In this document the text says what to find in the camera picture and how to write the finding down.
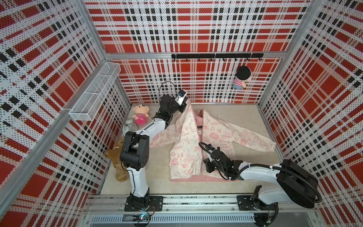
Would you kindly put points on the brown teddy bear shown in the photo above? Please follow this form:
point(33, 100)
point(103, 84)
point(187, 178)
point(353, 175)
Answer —
point(114, 155)

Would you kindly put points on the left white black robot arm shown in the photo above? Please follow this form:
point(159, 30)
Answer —
point(135, 149)

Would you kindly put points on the black hook rail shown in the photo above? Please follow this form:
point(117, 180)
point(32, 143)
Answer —
point(217, 56)

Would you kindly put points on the cream pink printed jacket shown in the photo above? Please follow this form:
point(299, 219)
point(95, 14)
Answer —
point(186, 156)

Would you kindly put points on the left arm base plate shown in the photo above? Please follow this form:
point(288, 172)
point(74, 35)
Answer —
point(154, 203)

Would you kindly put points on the pink pig plush doll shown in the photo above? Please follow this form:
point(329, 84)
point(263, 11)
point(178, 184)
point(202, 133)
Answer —
point(141, 114)

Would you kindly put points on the white alarm clock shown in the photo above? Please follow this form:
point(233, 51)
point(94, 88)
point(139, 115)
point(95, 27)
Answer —
point(129, 125)

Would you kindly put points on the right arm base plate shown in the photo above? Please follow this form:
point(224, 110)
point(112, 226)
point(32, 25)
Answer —
point(251, 203)

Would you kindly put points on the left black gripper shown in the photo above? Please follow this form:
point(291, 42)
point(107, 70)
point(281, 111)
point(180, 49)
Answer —
point(181, 109)

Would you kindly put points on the black-haired hanging doll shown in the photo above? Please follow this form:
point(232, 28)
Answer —
point(243, 75)

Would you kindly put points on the green circuit board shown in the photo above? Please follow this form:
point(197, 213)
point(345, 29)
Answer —
point(135, 217)

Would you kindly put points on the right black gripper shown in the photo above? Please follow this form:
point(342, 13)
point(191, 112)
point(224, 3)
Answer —
point(207, 163)

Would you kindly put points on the aluminium front rail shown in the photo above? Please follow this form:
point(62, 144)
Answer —
point(196, 210)

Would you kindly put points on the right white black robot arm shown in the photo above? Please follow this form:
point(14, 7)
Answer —
point(291, 182)

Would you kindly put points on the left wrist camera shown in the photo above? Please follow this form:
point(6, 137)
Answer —
point(181, 97)

